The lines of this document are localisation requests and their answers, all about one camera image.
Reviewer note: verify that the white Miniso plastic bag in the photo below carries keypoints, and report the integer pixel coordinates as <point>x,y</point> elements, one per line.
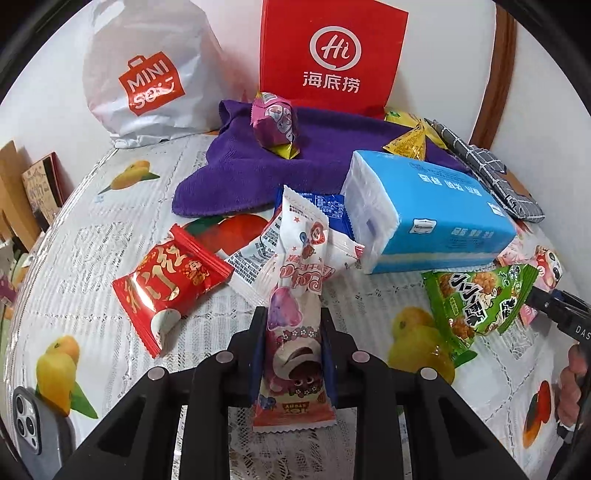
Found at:
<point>153,71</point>

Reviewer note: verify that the grey smartphone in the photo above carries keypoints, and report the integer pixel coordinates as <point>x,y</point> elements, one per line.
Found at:
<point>44,437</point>

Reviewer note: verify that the red paper shopping bag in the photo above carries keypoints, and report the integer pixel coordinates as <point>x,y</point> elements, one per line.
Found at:
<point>333,55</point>

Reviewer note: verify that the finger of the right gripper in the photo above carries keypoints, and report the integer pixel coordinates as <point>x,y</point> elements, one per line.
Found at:
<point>545,302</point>

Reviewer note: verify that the pink white bear snack packet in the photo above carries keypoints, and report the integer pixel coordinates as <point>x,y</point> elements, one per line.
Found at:
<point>292,394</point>

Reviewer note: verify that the grey checked cushion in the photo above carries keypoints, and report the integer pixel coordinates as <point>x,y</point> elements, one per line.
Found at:
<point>501,183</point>

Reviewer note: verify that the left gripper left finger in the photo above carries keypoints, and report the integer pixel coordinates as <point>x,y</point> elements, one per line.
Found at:
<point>175,425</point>

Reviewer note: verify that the brown wooden door frame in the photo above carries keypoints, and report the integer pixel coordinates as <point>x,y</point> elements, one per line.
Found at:
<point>499,82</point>

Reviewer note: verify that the blue tissue pack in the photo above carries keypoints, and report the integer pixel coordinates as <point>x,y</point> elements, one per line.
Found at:
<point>413,215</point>

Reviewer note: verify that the red snack packet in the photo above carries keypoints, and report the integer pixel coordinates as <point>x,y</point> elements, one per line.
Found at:
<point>165,286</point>

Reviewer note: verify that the person's right hand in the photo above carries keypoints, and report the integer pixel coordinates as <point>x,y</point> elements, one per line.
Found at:
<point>569,389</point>

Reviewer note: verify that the green snack packet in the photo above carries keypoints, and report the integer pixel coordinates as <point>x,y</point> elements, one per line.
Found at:
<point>466,305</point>

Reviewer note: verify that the yellow chips bag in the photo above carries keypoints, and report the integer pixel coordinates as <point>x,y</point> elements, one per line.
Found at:
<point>412,121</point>

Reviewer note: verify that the brown gift box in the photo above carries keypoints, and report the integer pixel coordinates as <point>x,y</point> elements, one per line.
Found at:
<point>42,182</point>

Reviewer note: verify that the purple towel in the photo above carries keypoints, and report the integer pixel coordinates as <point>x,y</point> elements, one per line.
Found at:
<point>241,175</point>

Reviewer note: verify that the blue snack packet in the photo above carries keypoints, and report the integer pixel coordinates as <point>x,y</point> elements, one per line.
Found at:
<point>333,206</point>

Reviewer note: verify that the wooden furniture piece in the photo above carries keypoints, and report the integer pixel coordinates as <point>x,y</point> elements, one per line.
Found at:
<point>17,218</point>

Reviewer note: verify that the magenta snack packet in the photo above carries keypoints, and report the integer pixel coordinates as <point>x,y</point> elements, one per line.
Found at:
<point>274,125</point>

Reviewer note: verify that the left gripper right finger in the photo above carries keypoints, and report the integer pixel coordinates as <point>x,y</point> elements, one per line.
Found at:
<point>403,418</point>

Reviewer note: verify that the yellow snack packet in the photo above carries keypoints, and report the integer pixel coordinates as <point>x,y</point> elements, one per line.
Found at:
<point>411,145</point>

